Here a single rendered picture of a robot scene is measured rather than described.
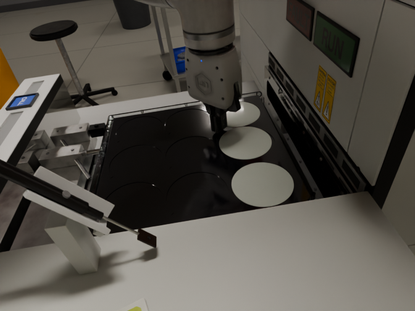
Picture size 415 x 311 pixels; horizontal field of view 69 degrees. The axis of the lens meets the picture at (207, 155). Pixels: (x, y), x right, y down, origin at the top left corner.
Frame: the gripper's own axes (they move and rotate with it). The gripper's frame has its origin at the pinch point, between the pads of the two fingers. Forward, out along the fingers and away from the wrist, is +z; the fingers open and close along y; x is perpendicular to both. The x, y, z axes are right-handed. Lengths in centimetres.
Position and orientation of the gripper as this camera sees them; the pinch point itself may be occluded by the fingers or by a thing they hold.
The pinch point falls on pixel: (218, 120)
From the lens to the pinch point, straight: 60.1
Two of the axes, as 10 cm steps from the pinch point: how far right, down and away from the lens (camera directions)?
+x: 6.7, -5.4, 5.1
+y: 7.4, 3.7, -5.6
